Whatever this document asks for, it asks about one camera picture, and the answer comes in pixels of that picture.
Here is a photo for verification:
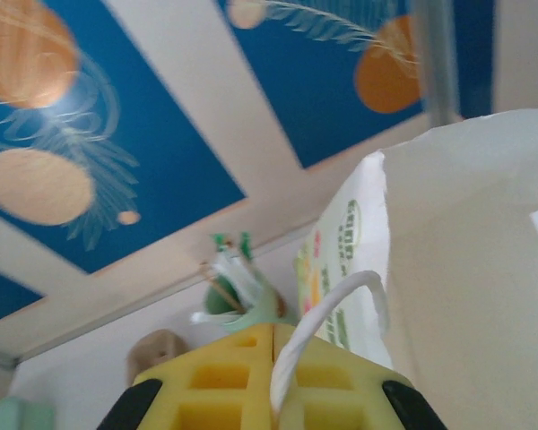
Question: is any aluminium frame post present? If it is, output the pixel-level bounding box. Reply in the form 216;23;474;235
419;0;465;123

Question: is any mint green insulated bag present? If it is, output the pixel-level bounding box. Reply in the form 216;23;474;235
0;396;57;430

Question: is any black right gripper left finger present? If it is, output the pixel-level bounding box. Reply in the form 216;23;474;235
96;322;275;430

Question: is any wooden stir stick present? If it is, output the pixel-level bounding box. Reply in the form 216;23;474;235
199;262;247;313

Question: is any green tipped wrapped straw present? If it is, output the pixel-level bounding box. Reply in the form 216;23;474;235
210;232;261;310

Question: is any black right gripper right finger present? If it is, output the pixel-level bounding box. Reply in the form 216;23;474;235
273;324;449;430

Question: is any mint green utensil holder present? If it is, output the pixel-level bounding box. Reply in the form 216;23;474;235
204;277;288;335

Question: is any brown cardboard cup carrier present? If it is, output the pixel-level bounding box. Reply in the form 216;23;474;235
125;329;189;386

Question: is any white paper takeout bag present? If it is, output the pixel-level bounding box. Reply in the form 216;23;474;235
271;106;538;430

